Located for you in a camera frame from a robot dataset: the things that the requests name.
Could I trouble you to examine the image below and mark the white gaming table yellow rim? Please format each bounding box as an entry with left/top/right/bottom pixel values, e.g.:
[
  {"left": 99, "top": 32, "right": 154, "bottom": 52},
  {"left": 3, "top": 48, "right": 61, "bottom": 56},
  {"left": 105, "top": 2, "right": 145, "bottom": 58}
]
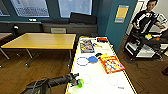
[{"left": 64, "top": 35, "right": 138, "bottom": 94}]

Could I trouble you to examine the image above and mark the red orange flat item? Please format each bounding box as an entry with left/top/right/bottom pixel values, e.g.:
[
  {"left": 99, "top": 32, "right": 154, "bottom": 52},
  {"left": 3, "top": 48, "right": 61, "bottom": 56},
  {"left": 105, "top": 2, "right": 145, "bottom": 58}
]
[{"left": 97, "top": 37, "right": 109, "bottom": 43}]

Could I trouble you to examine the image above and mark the blue round disc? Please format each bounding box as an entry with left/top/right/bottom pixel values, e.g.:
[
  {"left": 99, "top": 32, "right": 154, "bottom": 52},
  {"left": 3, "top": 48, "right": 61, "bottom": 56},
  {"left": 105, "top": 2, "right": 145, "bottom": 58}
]
[{"left": 87, "top": 55, "right": 99, "bottom": 64}]

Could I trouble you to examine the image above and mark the large wooden table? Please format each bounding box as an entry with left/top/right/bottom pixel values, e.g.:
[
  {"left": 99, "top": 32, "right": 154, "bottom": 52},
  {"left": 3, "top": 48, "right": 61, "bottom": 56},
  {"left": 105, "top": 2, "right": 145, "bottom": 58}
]
[{"left": 0, "top": 32, "right": 77, "bottom": 69}]

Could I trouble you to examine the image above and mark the person in black clothes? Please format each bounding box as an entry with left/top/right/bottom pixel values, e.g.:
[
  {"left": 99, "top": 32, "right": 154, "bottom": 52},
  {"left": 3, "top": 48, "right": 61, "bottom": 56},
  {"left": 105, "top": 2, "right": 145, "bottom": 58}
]
[{"left": 131, "top": 0, "right": 160, "bottom": 34}]

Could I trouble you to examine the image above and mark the black flat screen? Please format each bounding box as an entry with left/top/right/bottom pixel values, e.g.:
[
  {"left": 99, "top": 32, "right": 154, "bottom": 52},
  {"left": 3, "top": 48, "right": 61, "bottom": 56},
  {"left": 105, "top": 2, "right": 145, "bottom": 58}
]
[{"left": 69, "top": 11, "right": 98, "bottom": 25}]

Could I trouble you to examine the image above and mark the blue board game box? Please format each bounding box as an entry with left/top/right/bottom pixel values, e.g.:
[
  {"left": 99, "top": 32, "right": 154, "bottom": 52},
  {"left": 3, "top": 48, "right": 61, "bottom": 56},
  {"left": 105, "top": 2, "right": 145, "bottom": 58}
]
[{"left": 79, "top": 39, "right": 96, "bottom": 54}]

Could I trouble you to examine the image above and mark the glass window pane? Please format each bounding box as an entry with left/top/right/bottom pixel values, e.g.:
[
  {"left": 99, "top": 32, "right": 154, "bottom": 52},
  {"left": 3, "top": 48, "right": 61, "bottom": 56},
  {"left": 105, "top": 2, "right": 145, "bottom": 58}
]
[
  {"left": 57, "top": 0, "right": 94, "bottom": 19},
  {"left": 9, "top": 0, "right": 50, "bottom": 18},
  {"left": 0, "top": 0, "right": 11, "bottom": 17}
]

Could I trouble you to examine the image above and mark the grey chair back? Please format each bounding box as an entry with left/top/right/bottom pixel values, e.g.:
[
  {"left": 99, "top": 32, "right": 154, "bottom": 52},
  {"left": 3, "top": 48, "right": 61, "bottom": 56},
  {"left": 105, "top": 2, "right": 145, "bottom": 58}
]
[{"left": 50, "top": 27, "right": 67, "bottom": 34}]

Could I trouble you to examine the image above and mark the black wheeled cart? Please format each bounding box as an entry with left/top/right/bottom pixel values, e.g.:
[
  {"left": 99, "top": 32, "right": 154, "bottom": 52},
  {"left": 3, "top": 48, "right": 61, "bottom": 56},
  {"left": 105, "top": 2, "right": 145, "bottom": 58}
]
[{"left": 123, "top": 28, "right": 168, "bottom": 63}]

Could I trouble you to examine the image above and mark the small wooden table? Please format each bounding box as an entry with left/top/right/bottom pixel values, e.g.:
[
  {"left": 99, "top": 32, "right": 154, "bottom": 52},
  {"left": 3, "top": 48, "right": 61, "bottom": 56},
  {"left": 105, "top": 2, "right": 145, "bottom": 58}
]
[{"left": 0, "top": 32, "right": 13, "bottom": 61}]

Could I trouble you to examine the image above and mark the dark long bench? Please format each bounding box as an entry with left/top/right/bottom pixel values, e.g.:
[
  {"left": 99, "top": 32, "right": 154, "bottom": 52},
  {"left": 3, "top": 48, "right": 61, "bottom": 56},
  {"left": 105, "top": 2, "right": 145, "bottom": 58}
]
[{"left": 0, "top": 20, "right": 99, "bottom": 36}]

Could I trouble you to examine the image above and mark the black cart monitor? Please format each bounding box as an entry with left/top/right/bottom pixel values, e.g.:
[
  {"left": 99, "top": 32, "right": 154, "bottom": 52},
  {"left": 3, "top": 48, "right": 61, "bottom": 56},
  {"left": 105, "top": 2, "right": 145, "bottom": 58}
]
[{"left": 159, "top": 28, "right": 168, "bottom": 42}]

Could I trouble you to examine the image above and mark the small yellow item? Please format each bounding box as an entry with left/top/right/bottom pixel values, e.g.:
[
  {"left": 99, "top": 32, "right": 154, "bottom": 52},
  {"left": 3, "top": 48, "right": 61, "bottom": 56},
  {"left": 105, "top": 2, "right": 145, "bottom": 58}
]
[{"left": 92, "top": 41, "right": 101, "bottom": 48}]

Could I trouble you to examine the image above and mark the yellow wall poster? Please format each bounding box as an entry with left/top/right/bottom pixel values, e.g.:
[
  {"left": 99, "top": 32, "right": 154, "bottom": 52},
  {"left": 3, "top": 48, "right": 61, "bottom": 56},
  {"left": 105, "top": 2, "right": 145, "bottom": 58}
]
[{"left": 114, "top": 4, "right": 130, "bottom": 24}]

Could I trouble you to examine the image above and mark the white plate with blue rim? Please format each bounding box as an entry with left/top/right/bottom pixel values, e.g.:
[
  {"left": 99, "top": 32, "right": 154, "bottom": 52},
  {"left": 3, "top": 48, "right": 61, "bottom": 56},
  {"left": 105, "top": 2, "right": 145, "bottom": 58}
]
[{"left": 76, "top": 56, "right": 90, "bottom": 67}]

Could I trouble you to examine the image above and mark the small white item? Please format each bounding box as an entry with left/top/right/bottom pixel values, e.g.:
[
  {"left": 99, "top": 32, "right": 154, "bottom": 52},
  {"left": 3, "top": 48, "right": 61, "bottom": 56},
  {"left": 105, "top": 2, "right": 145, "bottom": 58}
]
[{"left": 28, "top": 17, "right": 38, "bottom": 22}]

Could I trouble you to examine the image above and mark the black round object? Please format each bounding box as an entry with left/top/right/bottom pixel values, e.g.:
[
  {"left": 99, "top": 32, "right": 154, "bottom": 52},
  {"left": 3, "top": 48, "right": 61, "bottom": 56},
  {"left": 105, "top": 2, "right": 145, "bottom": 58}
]
[{"left": 11, "top": 24, "right": 20, "bottom": 37}]

